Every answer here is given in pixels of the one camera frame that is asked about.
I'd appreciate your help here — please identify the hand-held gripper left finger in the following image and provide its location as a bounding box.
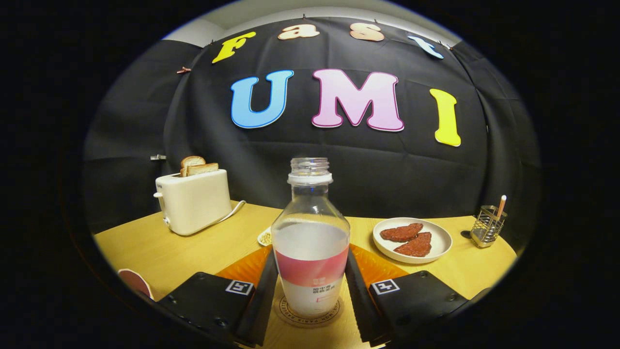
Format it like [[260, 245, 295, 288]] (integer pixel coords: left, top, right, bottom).
[[157, 245, 280, 349]]

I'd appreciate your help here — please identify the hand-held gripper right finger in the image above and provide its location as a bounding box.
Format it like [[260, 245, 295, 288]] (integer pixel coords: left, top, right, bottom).
[[345, 244, 469, 348]]

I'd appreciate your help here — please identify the round wooden coaster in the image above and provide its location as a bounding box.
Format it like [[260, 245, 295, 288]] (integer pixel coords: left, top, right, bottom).
[[273, 291, 345, 328]]

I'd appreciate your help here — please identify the clear juice bottle pink label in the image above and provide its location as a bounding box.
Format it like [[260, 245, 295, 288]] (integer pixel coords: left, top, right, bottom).
[[271, 158, 351, 318]]

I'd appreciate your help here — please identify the cream cup wooden handle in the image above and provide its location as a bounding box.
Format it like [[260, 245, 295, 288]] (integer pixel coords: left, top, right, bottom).
[[118, 269, 155, 301]]

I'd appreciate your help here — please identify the red meat patty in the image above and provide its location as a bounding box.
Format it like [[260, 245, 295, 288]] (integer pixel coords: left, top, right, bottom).
[[380, 223, 424, 243], [393, 232, 432, 258]]

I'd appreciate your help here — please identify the round white plate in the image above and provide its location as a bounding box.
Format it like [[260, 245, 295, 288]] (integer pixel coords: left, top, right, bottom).
[[372, 217, 453, 265]]

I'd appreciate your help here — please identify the cream white toaster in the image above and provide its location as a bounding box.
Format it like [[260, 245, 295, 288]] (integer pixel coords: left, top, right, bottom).
[[154, 169, 233, 237]]

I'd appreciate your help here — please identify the black backdrop cloth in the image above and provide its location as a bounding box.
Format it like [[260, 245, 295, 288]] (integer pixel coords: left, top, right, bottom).
[[82, 17, 541, 253]]

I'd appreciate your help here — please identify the wooden table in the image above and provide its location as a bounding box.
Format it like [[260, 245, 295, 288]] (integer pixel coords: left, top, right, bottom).
[[93, 201, 518, 349]]

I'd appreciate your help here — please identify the toasted bread slice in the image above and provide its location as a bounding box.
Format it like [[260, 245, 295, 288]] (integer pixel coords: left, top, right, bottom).
[[180, 156, 206, 177], [186, 163, 219, 177]]

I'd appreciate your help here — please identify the white toaster cable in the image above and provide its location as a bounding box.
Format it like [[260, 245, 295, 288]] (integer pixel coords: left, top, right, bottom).
[[213, 200, 247, 224]]

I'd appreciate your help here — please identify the metal wire holder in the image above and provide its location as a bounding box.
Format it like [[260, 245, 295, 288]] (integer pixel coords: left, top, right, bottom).
[[470, 205, 508, 249]]

